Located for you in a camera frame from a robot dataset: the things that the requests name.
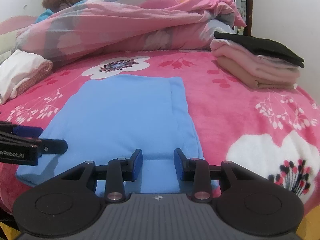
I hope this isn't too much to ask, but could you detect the folded beige garment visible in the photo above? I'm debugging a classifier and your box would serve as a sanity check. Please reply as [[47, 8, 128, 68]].
[[217, 56, 294, 89]]

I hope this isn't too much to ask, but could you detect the light blue t-shirt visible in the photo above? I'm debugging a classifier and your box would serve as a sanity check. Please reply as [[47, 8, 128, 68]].
[[16, 75, 203, 193]]

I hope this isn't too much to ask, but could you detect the folded black garment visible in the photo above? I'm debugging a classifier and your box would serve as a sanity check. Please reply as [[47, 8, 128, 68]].
[[214, 31, 304, 68]]

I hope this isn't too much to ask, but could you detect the white folded cloth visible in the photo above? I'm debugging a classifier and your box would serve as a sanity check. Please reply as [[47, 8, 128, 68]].
[[1, 50, 53, 105]]

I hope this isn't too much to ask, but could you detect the folded pink garment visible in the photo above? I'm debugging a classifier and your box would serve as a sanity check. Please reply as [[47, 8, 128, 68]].
[[210, 39, 300, 83]]

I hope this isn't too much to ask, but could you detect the pink grey patterned duvet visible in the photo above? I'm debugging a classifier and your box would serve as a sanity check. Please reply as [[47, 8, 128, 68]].
[[15, 0, 245, 65]]

